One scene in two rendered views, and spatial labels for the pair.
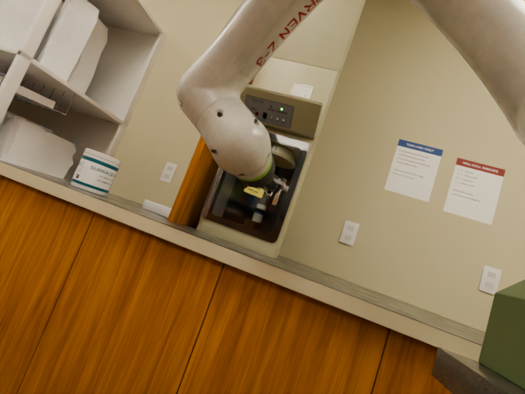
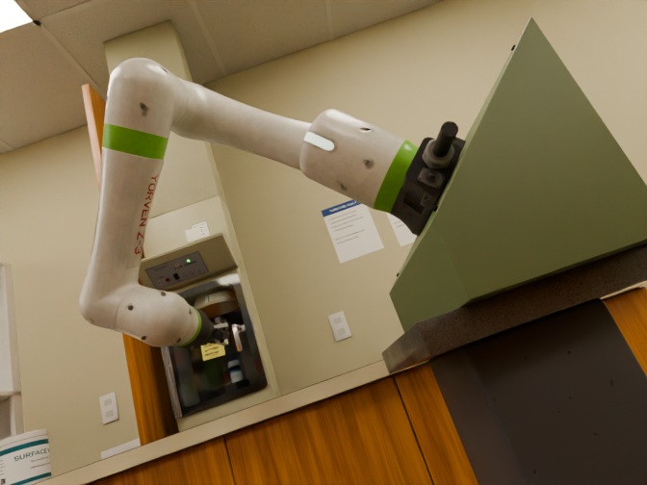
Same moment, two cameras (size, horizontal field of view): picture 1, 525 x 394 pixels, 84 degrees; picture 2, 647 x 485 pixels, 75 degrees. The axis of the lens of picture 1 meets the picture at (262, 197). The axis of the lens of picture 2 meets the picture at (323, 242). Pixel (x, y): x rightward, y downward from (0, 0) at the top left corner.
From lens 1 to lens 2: 0.38 m
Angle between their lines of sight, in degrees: 18
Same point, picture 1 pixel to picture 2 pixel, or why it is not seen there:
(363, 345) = (383, 406)
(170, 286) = not seen: outside the picture
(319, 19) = (172, 162)
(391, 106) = (294, 188)
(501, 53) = (290, 153)
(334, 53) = (205, 182)
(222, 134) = (142, 320)
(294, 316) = (316, 431)
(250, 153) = (173, 319)
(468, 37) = (268, 152)
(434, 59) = not seen: hidden behind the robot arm
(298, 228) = (291, 358)
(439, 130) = not seen: hidden behind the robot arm
